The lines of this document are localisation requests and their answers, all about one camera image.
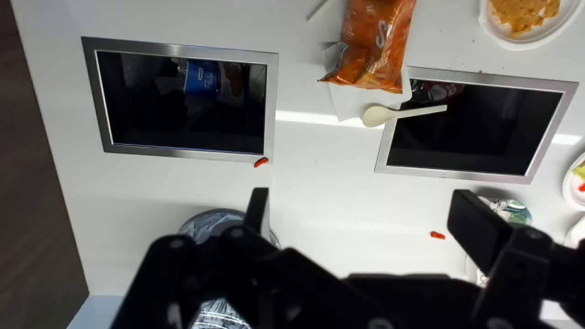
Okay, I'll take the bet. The blue white trash wrapper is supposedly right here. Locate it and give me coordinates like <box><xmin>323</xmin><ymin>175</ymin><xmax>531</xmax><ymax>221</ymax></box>
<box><xmin>176</xmin><ymin>58</ymin><xmax>222</xmax><ymax>100</ymax></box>

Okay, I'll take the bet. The glass jar with packets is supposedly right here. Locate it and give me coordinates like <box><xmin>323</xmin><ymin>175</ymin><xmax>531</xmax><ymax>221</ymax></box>
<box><xmin>175</xmin><ymin>206</ymin><xmax>281</xmax><ymax>329</ymax></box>

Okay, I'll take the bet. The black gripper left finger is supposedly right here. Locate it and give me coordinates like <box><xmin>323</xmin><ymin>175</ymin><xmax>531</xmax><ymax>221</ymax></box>
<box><xmin>111</xmin><ymin>186</ymin><xmax>343</xmax><ymax>329</ymax></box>

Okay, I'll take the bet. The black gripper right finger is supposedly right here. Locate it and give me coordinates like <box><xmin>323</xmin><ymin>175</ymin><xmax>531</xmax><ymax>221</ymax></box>
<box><xmin>445</xmin><ymin>188</ymin><xmax>585</xmax><ymax>329</ymax></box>

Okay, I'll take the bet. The white plastic spoon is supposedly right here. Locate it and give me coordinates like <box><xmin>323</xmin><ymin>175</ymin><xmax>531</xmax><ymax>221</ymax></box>
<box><xmin>359</xmin><ymin>102</ymin><xmax>449</xmax><ymax>129</ymax></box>

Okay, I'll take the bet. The white foam plate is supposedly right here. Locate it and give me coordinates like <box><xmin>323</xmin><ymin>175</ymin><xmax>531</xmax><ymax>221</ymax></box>
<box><xmin>476</xmin><ymin>0</ymin><xmax>582</xmax><ymax>51</ymax></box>

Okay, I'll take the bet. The orange chips bag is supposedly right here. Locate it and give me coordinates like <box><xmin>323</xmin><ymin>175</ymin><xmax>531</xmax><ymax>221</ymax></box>
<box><xmin>319</xmin><ymin>0</ymin><xmax>418</xmax><ymax>95</ymax></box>

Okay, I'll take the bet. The orange toasted bread piece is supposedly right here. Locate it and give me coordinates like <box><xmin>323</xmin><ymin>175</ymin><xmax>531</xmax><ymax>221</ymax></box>
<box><xmin>489</xmin><ymin>0</ymin><xmax>560</xmax><ymax>36</ymax></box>

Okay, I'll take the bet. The large steel-framed counter bin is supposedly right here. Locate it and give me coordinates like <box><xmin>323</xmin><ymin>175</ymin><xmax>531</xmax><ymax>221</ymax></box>
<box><xmin>372</xmin><ymin>63</ymin><xmax>579</xmax><ymax>184</ymax></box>

